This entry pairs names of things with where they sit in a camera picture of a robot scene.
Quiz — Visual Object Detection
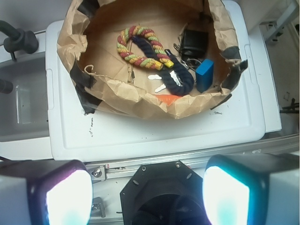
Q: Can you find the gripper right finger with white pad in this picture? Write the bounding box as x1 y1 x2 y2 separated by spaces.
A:
202 154 300 225

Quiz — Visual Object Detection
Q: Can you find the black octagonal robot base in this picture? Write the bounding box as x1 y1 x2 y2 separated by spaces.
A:
120 161 210 225

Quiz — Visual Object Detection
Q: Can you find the brown paper bag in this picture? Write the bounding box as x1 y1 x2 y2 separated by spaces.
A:
57 0 248 120

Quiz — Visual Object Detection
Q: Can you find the multicolored twisted rope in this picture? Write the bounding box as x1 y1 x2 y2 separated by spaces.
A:
116 25 174 71

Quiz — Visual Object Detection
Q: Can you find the black clamp knob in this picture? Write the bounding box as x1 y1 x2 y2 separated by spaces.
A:
0 20 39 62

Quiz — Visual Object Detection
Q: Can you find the blue rectangular box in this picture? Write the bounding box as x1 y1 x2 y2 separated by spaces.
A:
195 59 214 93

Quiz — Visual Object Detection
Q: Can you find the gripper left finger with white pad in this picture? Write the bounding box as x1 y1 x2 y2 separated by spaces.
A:
0 159 93 225

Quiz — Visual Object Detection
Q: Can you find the clear plastic bin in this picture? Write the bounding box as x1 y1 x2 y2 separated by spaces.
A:
0 52 49 142

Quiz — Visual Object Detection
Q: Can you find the metal key ring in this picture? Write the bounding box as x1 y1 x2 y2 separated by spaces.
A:
173 43 203 71

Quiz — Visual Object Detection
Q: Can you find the dark navy twisted rope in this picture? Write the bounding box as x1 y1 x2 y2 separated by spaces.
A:
132 35 195 96

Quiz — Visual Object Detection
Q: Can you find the black leather wallet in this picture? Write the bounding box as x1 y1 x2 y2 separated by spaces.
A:
180 23 209 61

